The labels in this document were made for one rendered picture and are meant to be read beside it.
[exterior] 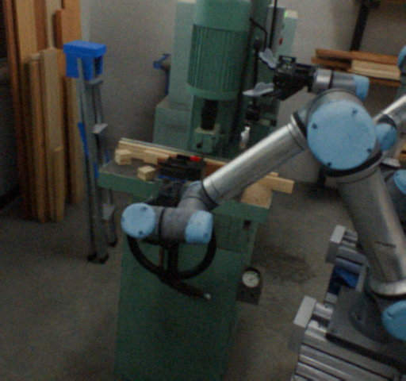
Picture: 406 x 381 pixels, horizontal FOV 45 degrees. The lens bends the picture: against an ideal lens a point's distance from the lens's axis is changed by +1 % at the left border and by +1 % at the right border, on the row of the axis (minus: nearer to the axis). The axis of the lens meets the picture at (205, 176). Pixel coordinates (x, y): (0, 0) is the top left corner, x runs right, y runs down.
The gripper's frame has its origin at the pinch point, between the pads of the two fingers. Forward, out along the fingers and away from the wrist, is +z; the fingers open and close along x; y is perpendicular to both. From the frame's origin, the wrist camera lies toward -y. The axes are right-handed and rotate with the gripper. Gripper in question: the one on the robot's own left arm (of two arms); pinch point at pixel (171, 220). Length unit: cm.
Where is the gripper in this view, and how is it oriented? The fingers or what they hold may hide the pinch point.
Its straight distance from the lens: 139.1
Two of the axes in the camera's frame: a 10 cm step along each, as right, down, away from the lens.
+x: 9.7, 2.0, -1.7
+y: -2.2, 9.7, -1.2
